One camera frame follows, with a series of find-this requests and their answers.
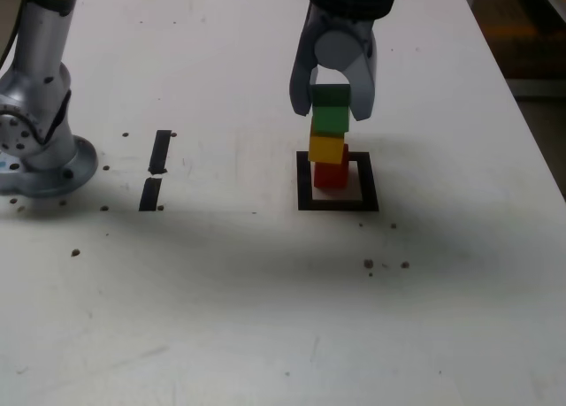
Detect black tape strip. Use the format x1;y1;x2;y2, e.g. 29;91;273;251
138;129;172;212

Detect red cube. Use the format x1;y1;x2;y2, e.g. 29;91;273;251
313;143;351;190

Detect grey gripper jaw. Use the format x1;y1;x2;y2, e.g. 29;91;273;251
312;28;379;123
288;24;323;118

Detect black tape square outline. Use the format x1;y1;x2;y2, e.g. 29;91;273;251
295;150;381;213

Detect green cube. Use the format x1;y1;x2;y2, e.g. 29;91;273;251
310;83;352;134

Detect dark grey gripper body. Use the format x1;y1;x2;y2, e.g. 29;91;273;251
305;6;379;45

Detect yellow cube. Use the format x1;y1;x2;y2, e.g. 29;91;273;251
307;122;347;165

